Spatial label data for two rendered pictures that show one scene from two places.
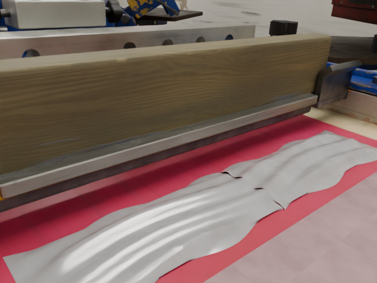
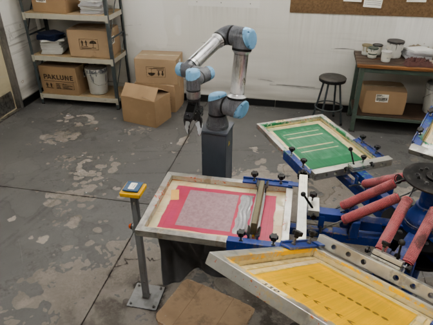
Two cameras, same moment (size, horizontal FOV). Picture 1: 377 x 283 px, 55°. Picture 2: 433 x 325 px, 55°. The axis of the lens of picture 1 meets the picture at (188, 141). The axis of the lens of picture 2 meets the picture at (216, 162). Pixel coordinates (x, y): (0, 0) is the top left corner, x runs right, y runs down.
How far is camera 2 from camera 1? 247 cm
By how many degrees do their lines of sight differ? 115
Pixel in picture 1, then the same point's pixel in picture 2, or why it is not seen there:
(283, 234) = (234, 209)
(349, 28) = not seen: outside the picture
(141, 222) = (247, 202)
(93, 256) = (247, 198)
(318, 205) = (234, 215)
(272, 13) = not seen: outside the picture
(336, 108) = not seen: hidden behind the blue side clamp
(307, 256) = (231, 208)
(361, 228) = (228, 214)
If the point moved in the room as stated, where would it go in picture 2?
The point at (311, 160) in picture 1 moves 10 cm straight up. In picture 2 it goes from (240, 222) to (241, 207)
